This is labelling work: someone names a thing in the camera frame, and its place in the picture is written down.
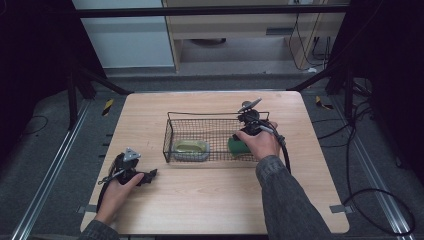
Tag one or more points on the person's right hand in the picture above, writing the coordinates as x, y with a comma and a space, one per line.
261, 143

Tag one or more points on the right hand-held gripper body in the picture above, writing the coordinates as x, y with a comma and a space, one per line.
251, 121

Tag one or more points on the green and grey soap dish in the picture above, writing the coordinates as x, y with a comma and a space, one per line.
190, 150

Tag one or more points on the yellow and black striped tape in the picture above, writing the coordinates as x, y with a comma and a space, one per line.
322, 103
107, 107

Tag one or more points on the black metal stand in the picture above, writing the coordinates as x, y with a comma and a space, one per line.
72, 100
348, 96

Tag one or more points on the light wooden desk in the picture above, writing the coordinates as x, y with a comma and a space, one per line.
233, 28

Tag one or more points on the black horizontal bar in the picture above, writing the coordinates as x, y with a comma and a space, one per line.
200, 11

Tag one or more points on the yellow and green sponge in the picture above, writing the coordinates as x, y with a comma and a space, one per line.
237, 147

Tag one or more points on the person's left hand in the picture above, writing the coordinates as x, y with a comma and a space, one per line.
116, 196

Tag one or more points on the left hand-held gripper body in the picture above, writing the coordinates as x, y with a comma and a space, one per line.
128, 168

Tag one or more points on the grey tape piece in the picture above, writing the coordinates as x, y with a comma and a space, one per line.
87, 208
341, 209

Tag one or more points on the dark curtain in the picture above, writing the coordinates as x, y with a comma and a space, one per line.
393, 83
33, 66

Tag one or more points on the white plug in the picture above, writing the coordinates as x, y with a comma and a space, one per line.
312, 70

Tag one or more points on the aluminium floor rail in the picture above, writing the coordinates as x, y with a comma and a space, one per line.
373, 173
50, 173

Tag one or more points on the white cabinet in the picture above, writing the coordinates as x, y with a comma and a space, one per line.
126, 40

